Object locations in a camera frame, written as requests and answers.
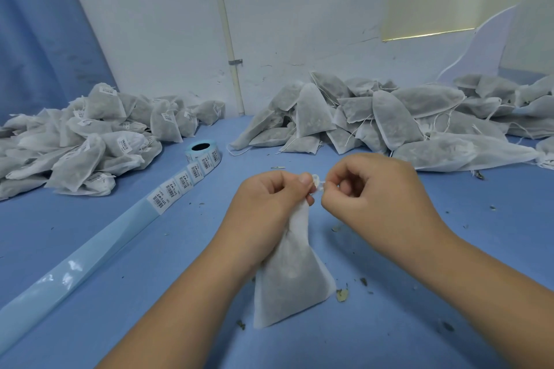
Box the person's right hand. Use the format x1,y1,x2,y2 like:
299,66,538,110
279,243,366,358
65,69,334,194
320,153,453,269

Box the person's left hand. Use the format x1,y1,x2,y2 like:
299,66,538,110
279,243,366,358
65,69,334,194
214,170,318,281

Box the white herb sachet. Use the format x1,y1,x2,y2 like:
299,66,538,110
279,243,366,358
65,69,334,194
252,195,338,330

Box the pile of unlabelled herb bags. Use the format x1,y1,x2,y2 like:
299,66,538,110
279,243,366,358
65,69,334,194
229,71,554,174

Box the blue label roll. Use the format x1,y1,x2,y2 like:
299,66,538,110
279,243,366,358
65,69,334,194
0,140,223,357

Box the pile of labelled herb bags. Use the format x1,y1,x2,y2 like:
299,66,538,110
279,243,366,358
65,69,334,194
0,82,228,202

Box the person's left forearm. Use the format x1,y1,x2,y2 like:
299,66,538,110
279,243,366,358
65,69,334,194
97,247,261,369

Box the person's right forearm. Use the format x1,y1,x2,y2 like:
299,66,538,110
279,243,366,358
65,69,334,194
415,230,554,369

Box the white curved board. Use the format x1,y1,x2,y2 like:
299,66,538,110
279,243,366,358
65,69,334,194
435,6,518,85

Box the large beige panel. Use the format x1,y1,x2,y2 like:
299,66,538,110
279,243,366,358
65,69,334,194
502,0,554,76

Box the blue curtain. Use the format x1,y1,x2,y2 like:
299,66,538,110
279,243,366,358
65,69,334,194
0,0,117,123

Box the white wall pipe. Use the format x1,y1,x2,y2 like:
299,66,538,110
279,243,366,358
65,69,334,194
208,0,247,116

